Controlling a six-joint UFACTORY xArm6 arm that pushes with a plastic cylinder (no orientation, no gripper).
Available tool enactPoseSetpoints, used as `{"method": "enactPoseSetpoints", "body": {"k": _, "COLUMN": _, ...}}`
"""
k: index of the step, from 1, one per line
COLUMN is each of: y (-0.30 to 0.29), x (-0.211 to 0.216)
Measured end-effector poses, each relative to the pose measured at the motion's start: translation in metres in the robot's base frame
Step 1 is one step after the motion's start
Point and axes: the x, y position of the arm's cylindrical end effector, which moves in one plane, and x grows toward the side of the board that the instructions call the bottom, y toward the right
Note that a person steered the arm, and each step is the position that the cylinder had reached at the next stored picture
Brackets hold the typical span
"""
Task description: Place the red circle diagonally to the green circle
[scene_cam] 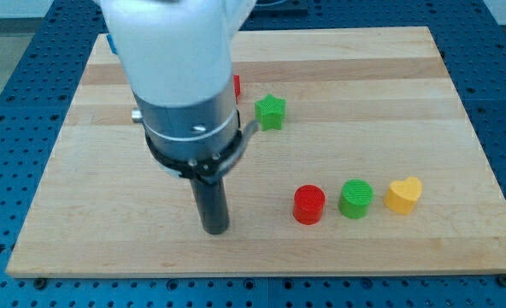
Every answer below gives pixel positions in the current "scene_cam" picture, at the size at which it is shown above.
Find wooden board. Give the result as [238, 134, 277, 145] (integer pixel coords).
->
[7, 27, 506, 278]

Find green star block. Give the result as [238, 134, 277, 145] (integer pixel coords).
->
[255, 94, 286, 131]

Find red cylinder block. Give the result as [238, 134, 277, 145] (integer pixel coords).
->
[292, 185, 326, 225]

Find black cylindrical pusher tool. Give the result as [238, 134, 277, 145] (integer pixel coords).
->
[190, 179, 230, 234]

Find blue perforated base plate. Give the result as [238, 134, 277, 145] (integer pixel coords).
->
[0, 0, 506, 307]

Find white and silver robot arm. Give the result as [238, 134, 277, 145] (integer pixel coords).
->
[97, 0, 258, 184]

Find green cylinder block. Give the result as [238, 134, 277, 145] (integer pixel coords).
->
[338, 179, 374, 219]

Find red block behind arm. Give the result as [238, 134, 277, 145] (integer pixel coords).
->
[233, 74, 241, 99]

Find yellow heart block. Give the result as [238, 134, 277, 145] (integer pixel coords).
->
[383, 176, 423, 215]

